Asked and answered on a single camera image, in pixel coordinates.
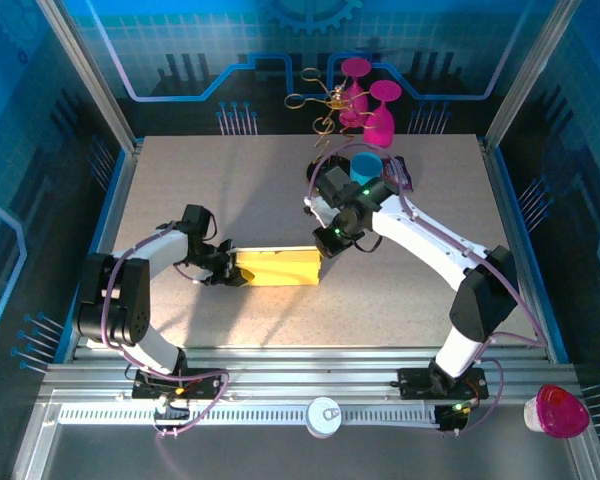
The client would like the yellow paper box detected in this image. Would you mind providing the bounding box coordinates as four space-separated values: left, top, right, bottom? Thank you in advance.
232 245 324 288

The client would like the blue plastic goblet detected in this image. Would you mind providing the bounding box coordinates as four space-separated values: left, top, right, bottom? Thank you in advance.
349 152 384 186

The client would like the purple candy bag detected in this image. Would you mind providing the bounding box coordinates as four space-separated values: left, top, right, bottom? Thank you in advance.
379 155 414 194

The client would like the pink glitter goblet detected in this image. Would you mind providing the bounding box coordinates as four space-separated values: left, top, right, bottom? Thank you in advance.
362 79 404 151
338 57 374 129

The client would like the small electronics board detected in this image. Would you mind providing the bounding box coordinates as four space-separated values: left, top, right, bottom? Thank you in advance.
433 402 475 437
152 399 191 429

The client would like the white pull-tab can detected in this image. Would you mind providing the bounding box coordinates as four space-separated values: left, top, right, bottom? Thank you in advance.
305 396 342 440

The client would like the grey metal base tray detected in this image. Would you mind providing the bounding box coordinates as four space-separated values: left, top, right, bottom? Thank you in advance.
9 389 600 480

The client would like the white cup with pink lid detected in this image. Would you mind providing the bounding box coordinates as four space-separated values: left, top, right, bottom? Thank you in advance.
523 383 591 440

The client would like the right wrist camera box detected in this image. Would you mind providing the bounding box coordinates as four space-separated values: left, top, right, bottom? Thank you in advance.
303 166 357 229

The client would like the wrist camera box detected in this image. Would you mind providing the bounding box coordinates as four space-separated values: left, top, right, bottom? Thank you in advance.
303 166 357 229
179 203 216 239

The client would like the thin black cable loop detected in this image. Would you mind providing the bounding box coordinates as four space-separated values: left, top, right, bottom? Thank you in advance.
352 233 384 254

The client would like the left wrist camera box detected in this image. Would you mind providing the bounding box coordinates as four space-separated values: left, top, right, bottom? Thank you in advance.
179 203 216 239

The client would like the aluminium table side rail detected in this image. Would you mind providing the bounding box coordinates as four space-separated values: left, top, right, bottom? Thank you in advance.
62 139 144 364
479 134 569 364

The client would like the gold wire glass rack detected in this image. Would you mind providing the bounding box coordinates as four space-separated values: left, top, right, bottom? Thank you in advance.
284 67 381 189

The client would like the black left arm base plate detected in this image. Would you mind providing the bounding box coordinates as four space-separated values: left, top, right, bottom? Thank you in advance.
131 367 230 401

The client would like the aluminium mounting rail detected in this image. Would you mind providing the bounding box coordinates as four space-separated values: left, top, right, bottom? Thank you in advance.
39 347 581 401

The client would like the white slotted cable duct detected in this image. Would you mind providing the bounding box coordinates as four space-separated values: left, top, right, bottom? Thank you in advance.
57 405 441 427

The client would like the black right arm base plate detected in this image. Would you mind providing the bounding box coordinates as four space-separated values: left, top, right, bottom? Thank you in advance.
397 366 490 401

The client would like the aluminium corner post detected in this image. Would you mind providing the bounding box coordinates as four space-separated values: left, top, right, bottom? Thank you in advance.
481 0 585 149
35 0 144 154

